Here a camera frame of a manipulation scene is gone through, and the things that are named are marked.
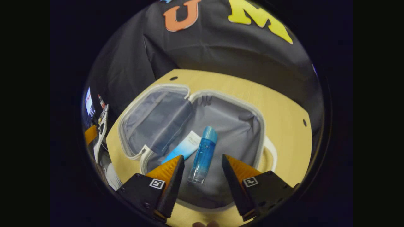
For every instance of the black backdrop cloth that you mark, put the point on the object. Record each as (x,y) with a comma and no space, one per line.
(221,47)

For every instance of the white and blue tube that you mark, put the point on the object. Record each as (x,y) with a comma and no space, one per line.
(187,146)

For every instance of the computer monitor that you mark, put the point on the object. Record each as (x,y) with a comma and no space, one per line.
(89,104)

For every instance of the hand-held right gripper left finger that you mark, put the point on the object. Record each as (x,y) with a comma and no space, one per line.
(172,192)

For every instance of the blue clear bottle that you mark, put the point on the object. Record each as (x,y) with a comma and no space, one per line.
(203,154)

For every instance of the white suitcase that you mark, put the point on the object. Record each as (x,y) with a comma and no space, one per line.
(227,126)

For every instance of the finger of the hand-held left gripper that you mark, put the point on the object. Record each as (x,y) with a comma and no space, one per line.
(91,135)

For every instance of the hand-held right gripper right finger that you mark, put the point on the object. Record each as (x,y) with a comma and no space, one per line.
(235,189)

